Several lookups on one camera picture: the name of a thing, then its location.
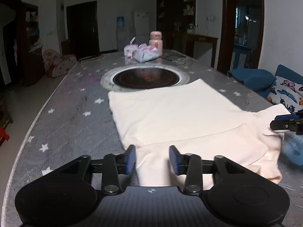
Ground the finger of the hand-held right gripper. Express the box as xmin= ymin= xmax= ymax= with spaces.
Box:
xmin=270 ymin=113 xmax=303 ymax=135

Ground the wooden shelf beside archway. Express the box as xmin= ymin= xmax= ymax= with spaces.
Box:
xmin=22 ymin=2 xmax=45 ymax=86

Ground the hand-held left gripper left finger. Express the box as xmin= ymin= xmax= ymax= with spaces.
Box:
xmin=57 ymin=144 xmax=137 ymax=195

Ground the blue and white cabinet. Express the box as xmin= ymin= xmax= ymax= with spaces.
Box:
xmin=233 ymin=44 xmax=251 ymax=69

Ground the tall dark wooden cabinet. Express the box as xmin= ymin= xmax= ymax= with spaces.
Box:
xmin=156 ymin=0 xmax=197 ymax=52

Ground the dark wooden door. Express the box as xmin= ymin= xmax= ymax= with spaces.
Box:
xmin=66 ymin=1 xmax=100 ymax=59

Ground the small pink tissue pack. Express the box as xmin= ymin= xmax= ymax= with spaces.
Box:
xmin=124 ymin=37 xmax=139 ymax=57

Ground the red plastic stool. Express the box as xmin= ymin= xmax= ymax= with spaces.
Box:
xmin=0 ymin=126 xmax=10 ymax=147

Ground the butterfly print cushion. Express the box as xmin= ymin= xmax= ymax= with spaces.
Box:
xmin=267 ymin=76 xmax=303 ymax=114

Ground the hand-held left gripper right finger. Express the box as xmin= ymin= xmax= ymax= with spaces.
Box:
xmin=169 ymin=145 xmax=248 ymax=195

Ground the water dispenser with blue bottle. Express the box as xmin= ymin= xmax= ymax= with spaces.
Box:
xmin=116 ymin=16 xmax=126 ymax=52

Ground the cream white garment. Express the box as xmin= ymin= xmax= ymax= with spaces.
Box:
xmin=108 ymin=79 xmax=291 ymax=186

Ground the blue sofa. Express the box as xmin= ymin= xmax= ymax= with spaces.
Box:
xmin=227 ymin=64 xmax=303 ymax=110

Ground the white refrigerator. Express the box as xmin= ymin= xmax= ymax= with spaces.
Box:
xmin=131 ymin=11 xmax=150 ymax=44

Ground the pink thermos bottle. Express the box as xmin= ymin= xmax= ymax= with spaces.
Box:
xmin=149 ymin=31 xmax=163 ymax=58

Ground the soft tissue pack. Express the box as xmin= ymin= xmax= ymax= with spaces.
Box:
xmin=131 ymin=43 xmax=160 ymax=63

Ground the round black built-in cooktop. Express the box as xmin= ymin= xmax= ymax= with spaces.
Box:
xmin=101 ymin=65 xmax=190 ymax=92

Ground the brown wooden side table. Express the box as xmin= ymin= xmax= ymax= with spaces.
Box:
xmin=174 ymin=32 xmax=219 ymax=68

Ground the grey star print table cover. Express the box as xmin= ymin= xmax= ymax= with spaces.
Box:
xmin=5 ymin=49 xmax=303 ymax=227

